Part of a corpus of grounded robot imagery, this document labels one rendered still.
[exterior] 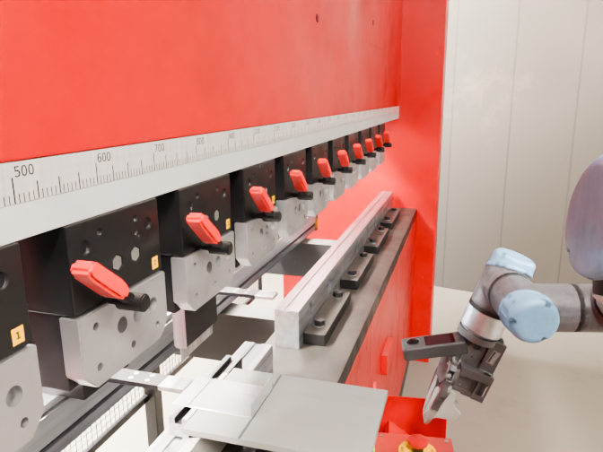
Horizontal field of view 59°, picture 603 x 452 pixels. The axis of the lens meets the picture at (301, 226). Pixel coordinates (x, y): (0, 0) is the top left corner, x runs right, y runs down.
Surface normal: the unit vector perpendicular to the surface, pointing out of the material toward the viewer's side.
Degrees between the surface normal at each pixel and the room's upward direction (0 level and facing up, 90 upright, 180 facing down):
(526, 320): 92
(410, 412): 90
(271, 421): 0
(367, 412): 0
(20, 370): 90
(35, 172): 90
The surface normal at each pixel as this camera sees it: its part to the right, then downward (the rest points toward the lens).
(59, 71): 0.96, 0.06
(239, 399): 0.00, -0.97
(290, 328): -0.29, 0.22
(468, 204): -0.49, 0.21
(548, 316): -0.05, 0.27
